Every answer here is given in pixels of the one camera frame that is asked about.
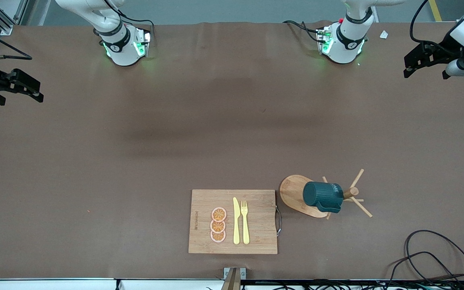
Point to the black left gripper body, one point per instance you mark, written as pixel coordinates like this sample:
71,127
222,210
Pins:
448,48

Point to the dark teal cup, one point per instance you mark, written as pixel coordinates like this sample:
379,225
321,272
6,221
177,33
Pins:
320,195

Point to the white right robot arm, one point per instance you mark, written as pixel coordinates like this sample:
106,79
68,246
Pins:
123,48

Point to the small white paper tag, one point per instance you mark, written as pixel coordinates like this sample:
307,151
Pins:
384,34

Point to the brown table mat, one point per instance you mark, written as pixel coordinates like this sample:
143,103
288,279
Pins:
175,121

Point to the wooden mug tree stand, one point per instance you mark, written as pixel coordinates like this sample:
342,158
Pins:
294,193

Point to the bamboo cutting board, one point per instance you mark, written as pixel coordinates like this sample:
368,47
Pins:
260,225

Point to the orange slice toy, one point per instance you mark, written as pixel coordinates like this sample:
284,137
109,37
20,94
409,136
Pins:
218,237
218,214
217,226

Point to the yellow plastic fork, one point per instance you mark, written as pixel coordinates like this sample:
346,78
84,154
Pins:
245,229

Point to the yellow plastic knife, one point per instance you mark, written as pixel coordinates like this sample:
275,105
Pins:
236,225

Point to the aluminium frame profile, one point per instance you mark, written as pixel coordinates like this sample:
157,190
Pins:
4,28

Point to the metal mount bracket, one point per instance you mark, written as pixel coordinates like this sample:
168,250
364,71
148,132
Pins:
234,278

